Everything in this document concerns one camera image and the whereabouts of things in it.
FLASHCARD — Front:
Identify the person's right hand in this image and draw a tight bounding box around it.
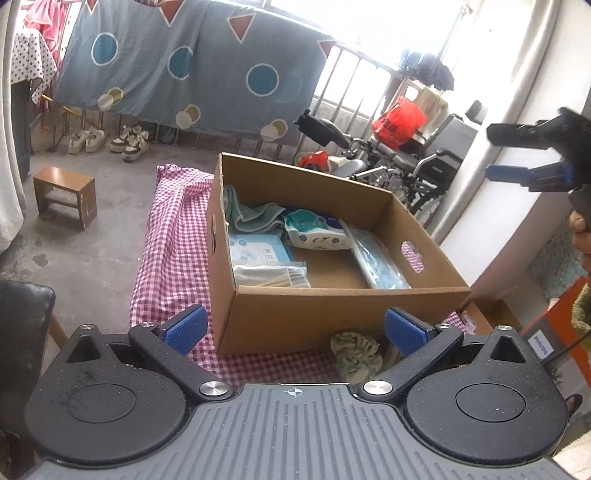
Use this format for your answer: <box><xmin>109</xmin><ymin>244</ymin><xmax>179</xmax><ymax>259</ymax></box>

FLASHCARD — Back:
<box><xmin>570</xmin><ymin>211</ymin><xmax>591</xmax><ymax>278</ymax></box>

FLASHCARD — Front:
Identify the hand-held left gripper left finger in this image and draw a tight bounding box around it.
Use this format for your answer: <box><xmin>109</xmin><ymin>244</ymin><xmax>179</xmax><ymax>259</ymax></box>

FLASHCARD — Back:
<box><xmin>67</xmin><ymin>304</ymin><xmax>234</xmax><ymax>401</ymax></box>

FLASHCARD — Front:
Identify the dark blue garment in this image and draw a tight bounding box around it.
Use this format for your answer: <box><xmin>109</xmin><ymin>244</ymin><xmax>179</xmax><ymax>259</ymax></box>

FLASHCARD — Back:
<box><xmin>399</xmin><ymin>48</ymin><xmax>455</xmax><ymax>90</ymax></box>

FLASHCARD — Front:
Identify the small wooden stool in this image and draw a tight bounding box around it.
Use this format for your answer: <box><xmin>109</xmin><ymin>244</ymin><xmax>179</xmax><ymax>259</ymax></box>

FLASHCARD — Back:
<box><xmin>33</xmin><ymin>167</ymin><xmax>98</xmax><ymax>230</ymax></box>

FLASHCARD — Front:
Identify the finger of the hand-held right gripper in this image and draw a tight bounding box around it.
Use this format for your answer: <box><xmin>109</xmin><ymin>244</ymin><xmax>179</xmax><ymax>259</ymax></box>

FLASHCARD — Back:
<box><xmin>485</xmin><ymin>159</ymin><xmax>575</xmax><ymax>192</ymax></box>
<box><xmin>486</xmin><ymin>121</ymin><xmax>555</xmax><ymax>149</ymax></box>

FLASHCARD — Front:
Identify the blue printed blanket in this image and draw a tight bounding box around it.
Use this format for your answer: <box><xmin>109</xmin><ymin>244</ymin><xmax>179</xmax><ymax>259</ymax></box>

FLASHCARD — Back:
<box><xmin>54</xmin><ymin>0</ymin><xmax>335</xmax><ymax>139</ymax></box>

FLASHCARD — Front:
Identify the white curtain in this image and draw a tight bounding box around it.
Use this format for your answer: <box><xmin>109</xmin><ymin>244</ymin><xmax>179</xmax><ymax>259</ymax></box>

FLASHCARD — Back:
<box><xmin>0</xmin><ymin>0</ymin><xmax>27</xmax><ymax>252</ymax></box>

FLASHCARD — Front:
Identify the green cloth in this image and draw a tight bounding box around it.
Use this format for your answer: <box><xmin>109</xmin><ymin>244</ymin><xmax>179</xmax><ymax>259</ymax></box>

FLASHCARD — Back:
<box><xmin>330</xmin><ymin>330</ymin><xmax>384</xmax><ymax>381</ymax></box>

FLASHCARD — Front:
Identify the wet wipes pack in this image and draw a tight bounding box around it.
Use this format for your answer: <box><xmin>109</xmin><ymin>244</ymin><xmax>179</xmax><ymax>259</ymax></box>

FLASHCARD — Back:
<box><xmin>283</xmin><ymin>209</ymin><xmax>354</xmax><ymax>250</ymax></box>

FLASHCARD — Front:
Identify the cardboard box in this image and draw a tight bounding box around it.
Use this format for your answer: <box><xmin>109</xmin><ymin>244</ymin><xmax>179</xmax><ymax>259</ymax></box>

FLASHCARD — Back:
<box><xmin>206</xmin><ymin>152</ymin><xmax>472</xmax><ymax>356</ymax></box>

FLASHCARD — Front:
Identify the wheelchair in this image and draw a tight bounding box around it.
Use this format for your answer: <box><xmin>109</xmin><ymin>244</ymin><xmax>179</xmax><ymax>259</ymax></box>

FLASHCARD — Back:
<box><xmin>295</xmin><ymin>108</ymin><xmax>478</xmax><ymax>215</ymax></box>

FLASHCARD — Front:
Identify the blue face masks pack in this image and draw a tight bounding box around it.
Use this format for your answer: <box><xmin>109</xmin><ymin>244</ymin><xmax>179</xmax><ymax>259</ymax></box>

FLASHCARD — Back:
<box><xmin>346</xmin><ymin>224</ymin><xmax>411</xmax><ymax>290</ymax></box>

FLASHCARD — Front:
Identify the cream towel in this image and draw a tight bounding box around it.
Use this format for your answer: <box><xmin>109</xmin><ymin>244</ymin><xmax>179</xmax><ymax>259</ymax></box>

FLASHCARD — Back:
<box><xmin>413</xmin><ymin>85</ymin><xmax>448</xmax><ymax>121</ymax></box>

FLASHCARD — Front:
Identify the wooden chair with black seat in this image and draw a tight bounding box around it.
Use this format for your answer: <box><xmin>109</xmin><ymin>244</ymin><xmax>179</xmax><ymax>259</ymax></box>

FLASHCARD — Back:
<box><xmin>0</xmin><ymin>279</ymin><xmax>70</xmax><ymax>462</ymax></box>

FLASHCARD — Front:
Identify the white and dark sneaker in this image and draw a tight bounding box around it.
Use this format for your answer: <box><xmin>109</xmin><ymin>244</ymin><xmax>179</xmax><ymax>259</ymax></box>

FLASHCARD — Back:
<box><xmin>121</xmin><ymin>129</ymin><xmax>150</xmax><ymax>162</ymax></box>
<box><xmin>109</xmin><ymin>124</ymin><xmax>134</xmax><ymax>153</ymax></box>

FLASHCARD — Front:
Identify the large red plastic bag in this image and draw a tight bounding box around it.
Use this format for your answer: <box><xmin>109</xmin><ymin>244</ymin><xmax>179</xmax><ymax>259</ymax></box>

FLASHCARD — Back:
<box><xmin>372</xmin><ymin>96</ymin><xmax>428</xmax><ymax>149</ymax></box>

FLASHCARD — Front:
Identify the orange box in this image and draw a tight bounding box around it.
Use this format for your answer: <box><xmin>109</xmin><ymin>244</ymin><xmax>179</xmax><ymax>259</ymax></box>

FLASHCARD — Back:
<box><xmin>519</xmin><ymin>277</ymin><xmax>591</xmax><ymax>370</ymax></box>

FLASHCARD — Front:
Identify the teal floral fabric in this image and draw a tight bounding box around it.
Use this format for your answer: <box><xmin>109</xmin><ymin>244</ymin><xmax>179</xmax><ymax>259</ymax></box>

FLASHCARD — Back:
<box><xmin>529</xmin><ymin>226</ymin><xmax>583</xmax><ymax>296</ymax></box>

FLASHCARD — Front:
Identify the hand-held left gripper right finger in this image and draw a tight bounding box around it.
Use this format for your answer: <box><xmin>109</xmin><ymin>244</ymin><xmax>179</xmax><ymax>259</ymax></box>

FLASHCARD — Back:
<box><xmin>358</xmin><ymin>307</ymin><xmax>529</xmax><ymax>402</ymax></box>

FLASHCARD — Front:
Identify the dark cabinet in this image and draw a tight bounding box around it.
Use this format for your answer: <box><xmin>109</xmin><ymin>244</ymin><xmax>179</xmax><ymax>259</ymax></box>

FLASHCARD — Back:
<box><xmin>9</xmin><ymin>78</ymin><xmax>33</xmax><ymax>155</ymax></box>

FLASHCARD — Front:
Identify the pink checkered cloth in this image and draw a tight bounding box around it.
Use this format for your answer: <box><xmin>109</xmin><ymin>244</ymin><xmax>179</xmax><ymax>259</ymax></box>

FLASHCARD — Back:
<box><xmin>129</xmin><ymin>164</ymin><xmax>476</xmax><ymax>384</ymax></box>

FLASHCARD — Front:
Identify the cotton swabs pack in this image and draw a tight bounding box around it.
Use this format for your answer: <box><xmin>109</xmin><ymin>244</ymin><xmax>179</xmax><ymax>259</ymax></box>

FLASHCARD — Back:
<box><xmin>232</xmin><ymin>261</ymin><xmax>311</xmax><ymax>289</ymax></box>

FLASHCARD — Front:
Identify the blue bandage box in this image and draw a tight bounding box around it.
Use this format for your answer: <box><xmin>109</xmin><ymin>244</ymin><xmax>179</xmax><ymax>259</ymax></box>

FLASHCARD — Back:
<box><xmin>228</xmin><ymin>234</ymin><xmax>296</xmax><ymax>266</ymax></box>

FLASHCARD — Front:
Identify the polka dot cloth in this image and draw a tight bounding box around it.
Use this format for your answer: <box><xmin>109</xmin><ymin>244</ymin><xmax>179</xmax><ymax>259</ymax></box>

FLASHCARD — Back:
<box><xmin>10</xmin><ymin>32</ymin><xmax>58</xmax><ymax>104</ymax></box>

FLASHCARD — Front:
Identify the olive fuzzy towel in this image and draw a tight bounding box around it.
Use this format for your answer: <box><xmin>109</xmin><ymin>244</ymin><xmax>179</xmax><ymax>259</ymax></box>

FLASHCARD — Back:
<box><xmin>570</xmin><ymin>284</ymin><xmax>591</xmax><ymax>333</ymax></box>

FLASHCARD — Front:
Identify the teal towel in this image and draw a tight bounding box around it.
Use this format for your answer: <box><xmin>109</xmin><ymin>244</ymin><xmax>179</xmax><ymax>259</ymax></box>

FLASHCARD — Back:
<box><xmin>223</xmin><ymin>185</ymin><xmax>287</xmax><ymax>234</ymax></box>

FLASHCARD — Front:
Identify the pink garment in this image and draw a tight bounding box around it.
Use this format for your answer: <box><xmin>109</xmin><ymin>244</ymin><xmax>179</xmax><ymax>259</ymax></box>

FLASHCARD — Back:
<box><xmin>25</xmin><ymin>0</ymin><xmax>70</xmax><ymax>47</ymax></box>

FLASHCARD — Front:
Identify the metal railing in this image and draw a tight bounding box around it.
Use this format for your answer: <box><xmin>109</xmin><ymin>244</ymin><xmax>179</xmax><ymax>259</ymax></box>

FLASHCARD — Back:
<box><xmin>314</xmin><ymin>39</ymin><xmax>416</xmax><ymax>139</ymax></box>

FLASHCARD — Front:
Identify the small brown carton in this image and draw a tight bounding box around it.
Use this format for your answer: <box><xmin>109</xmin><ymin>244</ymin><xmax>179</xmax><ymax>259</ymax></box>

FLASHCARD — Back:
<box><xmin>459</xmin><ymin>298</ymin><xmax>522</xmax><ymax>335</ymax></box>

